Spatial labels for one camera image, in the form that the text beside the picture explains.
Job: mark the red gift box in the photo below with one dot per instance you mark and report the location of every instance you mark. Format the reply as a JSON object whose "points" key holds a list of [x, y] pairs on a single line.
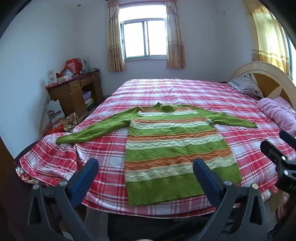
{"points": [[74, 66]]}

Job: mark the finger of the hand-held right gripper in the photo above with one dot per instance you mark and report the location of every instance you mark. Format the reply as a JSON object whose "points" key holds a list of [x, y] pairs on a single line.
{"points": [[288, 138], [271, 150]]}

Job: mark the bed with red plaid sheet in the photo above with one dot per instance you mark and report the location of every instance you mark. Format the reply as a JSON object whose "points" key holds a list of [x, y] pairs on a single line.
{"points": [[175, 92]]}

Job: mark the sliding glass window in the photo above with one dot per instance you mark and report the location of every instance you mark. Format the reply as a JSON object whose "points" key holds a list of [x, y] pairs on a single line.
{"points": [[143, 34]]}

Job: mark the stack of boxes in desk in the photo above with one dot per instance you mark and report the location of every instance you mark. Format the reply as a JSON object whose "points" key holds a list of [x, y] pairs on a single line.
{"points": [[88, 100]]}

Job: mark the white paper bag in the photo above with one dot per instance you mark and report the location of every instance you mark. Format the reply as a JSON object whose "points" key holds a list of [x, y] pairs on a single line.
{"points": [[55, 111]]}

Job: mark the brown wooden desk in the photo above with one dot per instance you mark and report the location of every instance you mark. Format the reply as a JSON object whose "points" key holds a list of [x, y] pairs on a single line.
{"points": [[69, 95]]}

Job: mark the red plastic bag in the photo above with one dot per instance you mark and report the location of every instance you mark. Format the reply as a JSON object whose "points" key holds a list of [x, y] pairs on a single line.
{"points": [[53, 131]]}

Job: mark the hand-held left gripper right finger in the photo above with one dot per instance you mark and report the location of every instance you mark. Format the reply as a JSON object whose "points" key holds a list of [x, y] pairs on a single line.
{"points": [[207, 180]]}

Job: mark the person's right hand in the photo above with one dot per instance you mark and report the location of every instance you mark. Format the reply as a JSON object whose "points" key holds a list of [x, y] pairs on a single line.
{"points": [[285, 207]]}

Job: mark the green striped knit sweater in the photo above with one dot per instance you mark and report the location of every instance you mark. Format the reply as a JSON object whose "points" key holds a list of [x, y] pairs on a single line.
{"points": [[171, 148]]}

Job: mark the floral patterned pillow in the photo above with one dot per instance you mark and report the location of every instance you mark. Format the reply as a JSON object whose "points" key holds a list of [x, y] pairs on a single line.
{"points": [[247, 85]]}

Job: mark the floral patterned bag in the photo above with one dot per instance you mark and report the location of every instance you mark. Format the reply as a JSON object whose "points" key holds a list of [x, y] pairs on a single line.
{"points": [[70, 122]]}

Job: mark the yellow curtain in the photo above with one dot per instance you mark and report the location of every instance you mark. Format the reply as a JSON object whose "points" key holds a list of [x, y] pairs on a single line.
{"points": [[268, 37]]}

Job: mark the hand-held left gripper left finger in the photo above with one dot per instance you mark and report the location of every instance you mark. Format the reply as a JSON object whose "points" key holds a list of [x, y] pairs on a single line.
{"points": [[84, 180]]}

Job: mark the pink blanket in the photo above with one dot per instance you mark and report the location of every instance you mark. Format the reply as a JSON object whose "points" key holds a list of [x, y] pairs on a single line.
{"points": [[277, 111]]}

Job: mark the white printed box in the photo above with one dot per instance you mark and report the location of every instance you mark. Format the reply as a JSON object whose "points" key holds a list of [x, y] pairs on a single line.
{"points": [[51, 77]]}

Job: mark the cream wooden headboard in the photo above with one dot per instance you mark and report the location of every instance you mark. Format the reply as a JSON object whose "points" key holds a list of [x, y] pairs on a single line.
{"points": [[268, 81]]}

